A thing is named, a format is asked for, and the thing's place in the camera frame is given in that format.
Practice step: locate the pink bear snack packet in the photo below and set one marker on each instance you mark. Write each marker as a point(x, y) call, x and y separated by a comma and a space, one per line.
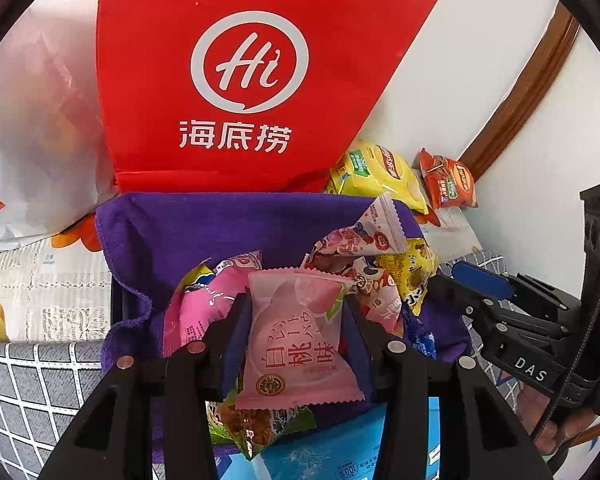
point(370, 225)

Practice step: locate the green snack packet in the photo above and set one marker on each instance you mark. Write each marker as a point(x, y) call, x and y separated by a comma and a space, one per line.
point(260, 430)

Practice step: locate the purple-pink snack packet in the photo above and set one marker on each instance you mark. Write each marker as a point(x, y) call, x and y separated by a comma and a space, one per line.
point(195, 310)

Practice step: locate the orange-red chips bag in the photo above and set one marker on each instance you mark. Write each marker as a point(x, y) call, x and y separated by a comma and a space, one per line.
point(450, 185)

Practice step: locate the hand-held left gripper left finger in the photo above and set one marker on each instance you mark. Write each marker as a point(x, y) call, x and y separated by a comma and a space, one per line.
point(235, 355)

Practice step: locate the red paper bag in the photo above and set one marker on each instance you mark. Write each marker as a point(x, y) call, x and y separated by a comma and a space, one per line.
point(230, 85)

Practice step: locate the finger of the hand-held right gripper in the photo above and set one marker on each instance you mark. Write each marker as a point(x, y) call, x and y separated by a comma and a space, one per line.
point(545, 302)
point(482, 280)

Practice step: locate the blue tissue box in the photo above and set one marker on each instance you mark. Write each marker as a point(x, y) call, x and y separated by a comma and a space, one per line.
point(320, 455)

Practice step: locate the yellow snack packet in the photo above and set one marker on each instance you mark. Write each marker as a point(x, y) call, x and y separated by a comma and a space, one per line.
point(412, 270)

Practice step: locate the brown wooden door frame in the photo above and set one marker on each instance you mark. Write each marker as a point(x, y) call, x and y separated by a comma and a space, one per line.
point(530, 85)

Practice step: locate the grey checked blanket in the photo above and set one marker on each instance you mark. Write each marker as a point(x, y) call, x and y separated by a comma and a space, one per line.
point(25, 410)

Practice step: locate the pale pink peach packet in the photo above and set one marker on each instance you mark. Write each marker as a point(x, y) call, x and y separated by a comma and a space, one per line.
point(295, 330)

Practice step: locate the purple cloth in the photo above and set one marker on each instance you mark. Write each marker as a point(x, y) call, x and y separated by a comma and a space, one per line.
point(180, 225)

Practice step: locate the person's right hand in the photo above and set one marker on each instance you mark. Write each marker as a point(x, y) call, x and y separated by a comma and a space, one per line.
point(545, 420)

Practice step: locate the yellow chips bag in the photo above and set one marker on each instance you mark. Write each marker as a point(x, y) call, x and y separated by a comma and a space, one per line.
point(375, 170)

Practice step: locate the white plastic bag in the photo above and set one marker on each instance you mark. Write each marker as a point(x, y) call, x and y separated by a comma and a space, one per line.
point(40, 135)

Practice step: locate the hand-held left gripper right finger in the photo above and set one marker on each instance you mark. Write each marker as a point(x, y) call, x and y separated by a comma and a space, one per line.
point(367, 360)

